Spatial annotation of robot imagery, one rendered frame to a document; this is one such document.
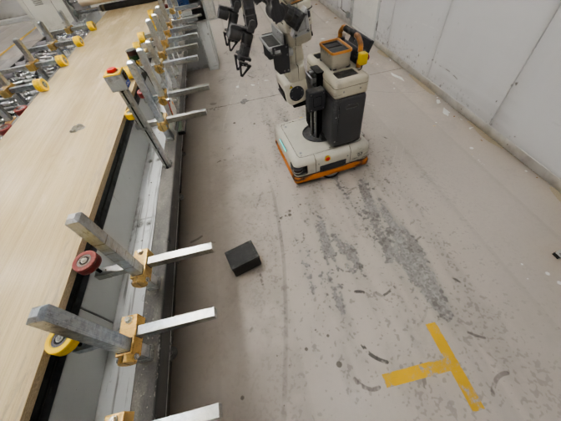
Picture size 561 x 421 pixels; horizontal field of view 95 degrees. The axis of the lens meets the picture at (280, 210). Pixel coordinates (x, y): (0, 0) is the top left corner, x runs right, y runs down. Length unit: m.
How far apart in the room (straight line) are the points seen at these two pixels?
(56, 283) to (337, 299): 1.36
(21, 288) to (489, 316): 2.14
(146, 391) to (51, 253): 0.59
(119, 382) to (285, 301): 0.94
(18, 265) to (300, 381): 1.32
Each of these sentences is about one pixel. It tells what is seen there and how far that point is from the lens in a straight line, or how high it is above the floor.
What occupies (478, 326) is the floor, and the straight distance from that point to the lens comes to 1.90.
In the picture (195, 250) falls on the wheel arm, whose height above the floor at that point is 0.82.
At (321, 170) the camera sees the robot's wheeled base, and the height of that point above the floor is 0.14.
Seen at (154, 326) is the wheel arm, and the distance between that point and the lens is 0.95.
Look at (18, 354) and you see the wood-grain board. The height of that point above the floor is 0.90.
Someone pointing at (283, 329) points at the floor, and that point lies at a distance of 1.68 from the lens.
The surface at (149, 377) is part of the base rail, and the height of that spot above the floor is 0.70.
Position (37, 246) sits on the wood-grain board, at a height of 0.90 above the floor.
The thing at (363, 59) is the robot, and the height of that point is 0.89.
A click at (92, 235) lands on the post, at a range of 0.89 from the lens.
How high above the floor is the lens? 1.62
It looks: 51 degrees down
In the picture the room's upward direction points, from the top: 10 degrees counter-clockwise
